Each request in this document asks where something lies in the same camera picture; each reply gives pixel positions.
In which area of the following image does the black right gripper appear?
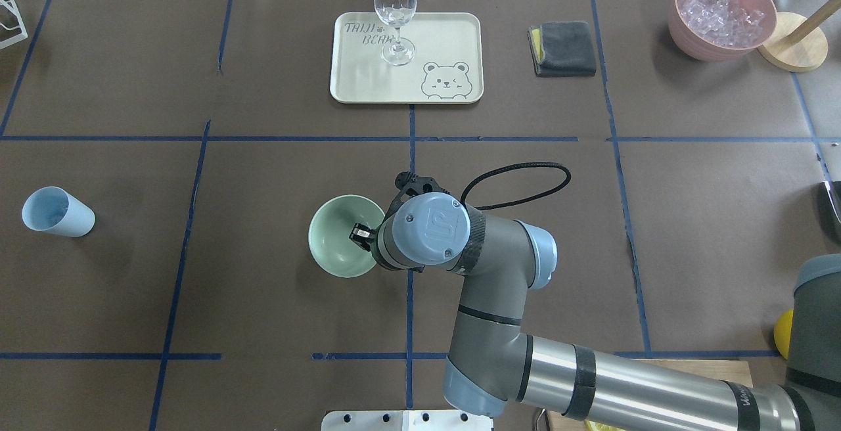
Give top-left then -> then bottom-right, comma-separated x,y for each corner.
349,171 -> 449,251

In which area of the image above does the green ceramic bowl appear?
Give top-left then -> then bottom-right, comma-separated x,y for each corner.
307,194 -> 385,279

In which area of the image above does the light blue plastic cup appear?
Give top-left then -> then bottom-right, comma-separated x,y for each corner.
21,186 -> 95,238

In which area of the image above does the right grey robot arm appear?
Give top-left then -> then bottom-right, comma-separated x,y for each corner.
343,171 -> 840,430

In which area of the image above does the pink bowl with ice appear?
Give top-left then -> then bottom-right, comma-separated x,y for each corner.
669,0 -> 777,62

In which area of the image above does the cream bear tray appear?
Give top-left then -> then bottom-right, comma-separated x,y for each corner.
329,12 -> 484,104

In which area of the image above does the clear wine glass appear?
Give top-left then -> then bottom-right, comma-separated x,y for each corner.
373,0 -> 417,66

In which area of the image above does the grey folded cloth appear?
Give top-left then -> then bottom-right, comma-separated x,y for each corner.
528,21 -> 597,78

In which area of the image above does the wooden cutting board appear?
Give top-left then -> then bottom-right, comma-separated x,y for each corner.
534,359 -> 754,430

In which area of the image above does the yellow lemon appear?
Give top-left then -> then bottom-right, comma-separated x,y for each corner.
773,309 -> 794,360

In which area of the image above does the wooden round stand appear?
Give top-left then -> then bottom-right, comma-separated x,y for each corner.
759,0 -> 840,74

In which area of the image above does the black braided cable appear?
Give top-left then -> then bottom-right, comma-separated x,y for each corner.
460,162 -> 572,211

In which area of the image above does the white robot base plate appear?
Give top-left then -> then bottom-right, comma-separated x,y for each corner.
321,409 -> 495,430

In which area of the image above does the white wire cup rack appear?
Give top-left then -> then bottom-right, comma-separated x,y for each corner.
1,0 -> 29,49

